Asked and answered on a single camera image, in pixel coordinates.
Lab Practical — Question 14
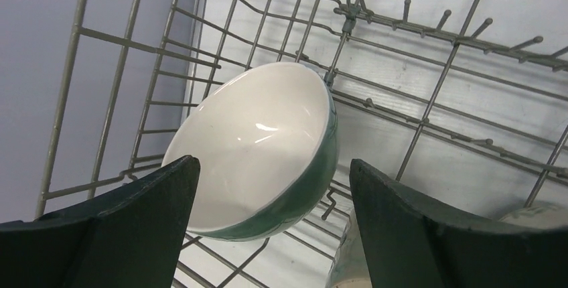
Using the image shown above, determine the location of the grey wire dish rack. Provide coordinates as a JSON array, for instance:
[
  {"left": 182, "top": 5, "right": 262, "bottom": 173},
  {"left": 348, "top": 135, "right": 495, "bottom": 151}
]
[{"left": 35, "top": 0, "right": 567, "bottom": 287}]

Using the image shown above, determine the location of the white bowl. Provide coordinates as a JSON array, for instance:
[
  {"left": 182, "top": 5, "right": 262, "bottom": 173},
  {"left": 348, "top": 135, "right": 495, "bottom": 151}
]
[{"left": 162, "top": 62, "right": 339, "bottom": 242}]

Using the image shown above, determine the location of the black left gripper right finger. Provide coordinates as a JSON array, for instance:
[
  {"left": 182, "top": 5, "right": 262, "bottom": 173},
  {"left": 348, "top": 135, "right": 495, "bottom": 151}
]
[{"left": 349, "top": 159, "right": 567, "bottom": 287}]

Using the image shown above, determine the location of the cream mug with floral print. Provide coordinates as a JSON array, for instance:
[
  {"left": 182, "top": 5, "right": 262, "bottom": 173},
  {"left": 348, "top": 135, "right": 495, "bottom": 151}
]
[{"left": 500, "top": 204, "right": 567, "bottom": 229}]

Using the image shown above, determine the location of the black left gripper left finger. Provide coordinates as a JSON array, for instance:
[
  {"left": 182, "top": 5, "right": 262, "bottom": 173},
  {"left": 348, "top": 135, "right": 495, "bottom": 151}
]
[{"left": 1, "top": 155, "right": 200, "bottom": 287}]

